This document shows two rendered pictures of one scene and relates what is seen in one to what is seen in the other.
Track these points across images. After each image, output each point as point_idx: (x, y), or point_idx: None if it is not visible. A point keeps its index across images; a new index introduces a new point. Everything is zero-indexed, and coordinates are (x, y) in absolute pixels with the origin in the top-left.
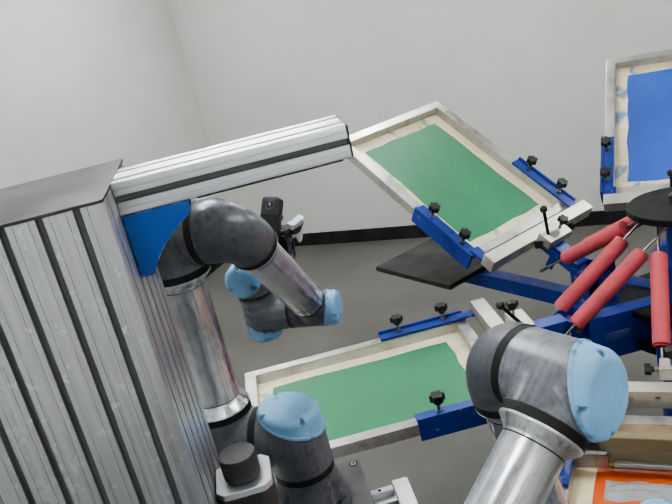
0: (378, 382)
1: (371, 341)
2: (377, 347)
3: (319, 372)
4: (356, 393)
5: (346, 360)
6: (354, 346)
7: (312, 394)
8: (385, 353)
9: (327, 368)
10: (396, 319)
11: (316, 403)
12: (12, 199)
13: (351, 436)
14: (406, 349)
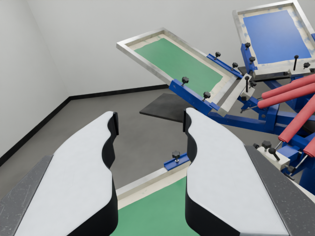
0: (179, 211)
1: (160, 170)
2: (165, 174)
3: (129, 200)
4: (166, 226)
5: (146, 186)
6: (150, 176)
7: (130, 229)
8: (171, 178)
9: (134, 195)
10: (177, 155)
11: None
12: None
13: None
14: (184, 173)
